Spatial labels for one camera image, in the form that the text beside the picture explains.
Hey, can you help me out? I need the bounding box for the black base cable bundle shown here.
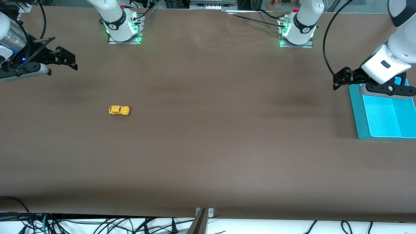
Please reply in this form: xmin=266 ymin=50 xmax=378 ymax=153
xmin=125 ymin=0 xmax=157 ymax=25

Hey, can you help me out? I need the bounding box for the teal plastic bin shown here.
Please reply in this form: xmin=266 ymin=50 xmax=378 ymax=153
xmin=349 ymin=77 xmax=416 ymax=141

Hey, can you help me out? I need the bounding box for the black floor cable tangle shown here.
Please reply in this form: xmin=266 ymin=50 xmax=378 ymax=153
xmin=19 ymin=213 xmax=195 ymax=234

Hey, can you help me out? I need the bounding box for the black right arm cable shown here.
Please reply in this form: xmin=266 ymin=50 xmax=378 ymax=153
xmin=6 ymin=0 xmax=56 ymax=71

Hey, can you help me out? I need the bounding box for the grey device behind table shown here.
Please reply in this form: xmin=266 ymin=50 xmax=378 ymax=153
xmin=189 ymin=0 xmax=238 ymax=11

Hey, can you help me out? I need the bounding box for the metal table edge bracket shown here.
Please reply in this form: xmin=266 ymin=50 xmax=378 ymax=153
xmin=195 ymin=207 xmax=215 ymax=217

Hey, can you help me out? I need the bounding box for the grey slanted bar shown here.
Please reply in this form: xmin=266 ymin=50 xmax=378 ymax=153
xmin=186 ymin=208 xmax=209 ymax=234

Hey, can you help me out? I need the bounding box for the black looped floor cable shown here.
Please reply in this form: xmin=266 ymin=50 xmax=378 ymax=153
xmin=0 ymin=196 xmax=33 ymax=234

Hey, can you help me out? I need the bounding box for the short curved black cable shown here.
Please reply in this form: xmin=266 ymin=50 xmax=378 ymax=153
xmin=258 ymin=9 xmax=284 ymax=19

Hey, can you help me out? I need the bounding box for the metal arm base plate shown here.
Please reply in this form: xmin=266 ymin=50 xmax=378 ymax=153
xmin=279 ymin=18 xmax=314 ymax=49
xmin=108 ymin=15 xmax=144 ymax=45

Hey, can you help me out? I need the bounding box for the long thin black cable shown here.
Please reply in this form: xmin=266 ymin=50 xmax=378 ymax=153
xmin=231 ymin=14 xmax=286 ymax=29

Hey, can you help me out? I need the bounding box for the yellow beetle toy car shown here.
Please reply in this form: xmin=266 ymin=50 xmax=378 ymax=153
xmin=109 ymin=105 xmax=130 ymax=116

